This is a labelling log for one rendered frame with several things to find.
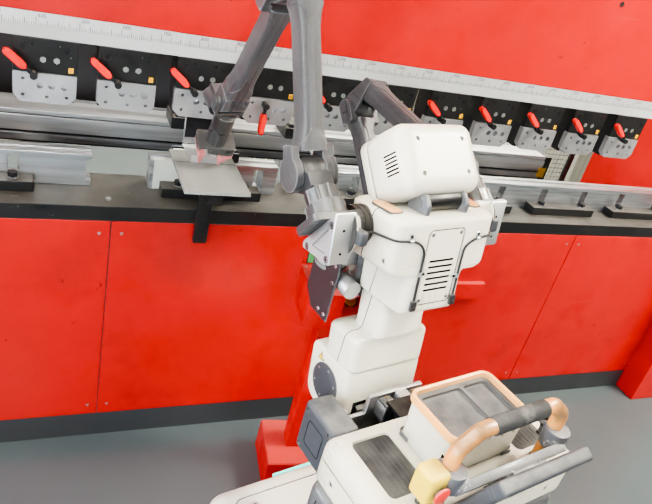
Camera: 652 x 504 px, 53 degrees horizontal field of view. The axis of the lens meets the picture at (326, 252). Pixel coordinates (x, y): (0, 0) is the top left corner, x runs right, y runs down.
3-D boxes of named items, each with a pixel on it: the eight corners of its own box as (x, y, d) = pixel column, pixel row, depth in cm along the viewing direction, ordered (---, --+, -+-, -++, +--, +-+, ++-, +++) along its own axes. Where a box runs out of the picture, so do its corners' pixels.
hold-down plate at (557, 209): (531, 214, 247) (534, 207, 245) (523, 207, 251) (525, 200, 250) (591, 217, 259) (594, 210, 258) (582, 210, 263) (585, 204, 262)
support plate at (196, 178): (184, 194, 172) (184, 190, 171) (168, 152, 192) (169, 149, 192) (250, 197, 179) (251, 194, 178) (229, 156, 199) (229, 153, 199)
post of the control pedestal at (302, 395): (285, 446, 222) (321, 318, 196) (283, 433, 227) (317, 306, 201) (303, 446, 223) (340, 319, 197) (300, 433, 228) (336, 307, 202)
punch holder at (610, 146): (600, 156, 248) (619, 115, 241) (585, 147, 255) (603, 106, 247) (629, 159, 255) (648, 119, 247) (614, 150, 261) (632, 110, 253)
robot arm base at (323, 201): (316, 219, 127) (365, 215, 134) (305, 182, 129) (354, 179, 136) (296, 236, 134) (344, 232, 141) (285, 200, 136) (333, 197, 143)
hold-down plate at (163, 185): (161, 197, 191) (162, 188, 190) (158, 189, 196) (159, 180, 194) (259, 202, 204) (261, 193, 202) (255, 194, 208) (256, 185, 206)
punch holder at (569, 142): (559, 152, 240) (577, 109, 232) (545, 143, 247) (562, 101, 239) (590, 155, 246) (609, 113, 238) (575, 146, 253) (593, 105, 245)
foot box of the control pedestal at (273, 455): (263, 501, 215) (270, 476, 209) (255, 443, 236) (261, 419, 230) (321, 501, 221) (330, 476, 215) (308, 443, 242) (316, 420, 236)
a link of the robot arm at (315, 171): (313, 192, 132) (336, 190, 135) (300, 147, 135) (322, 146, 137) (295, 211, 140) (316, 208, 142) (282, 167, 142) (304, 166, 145)
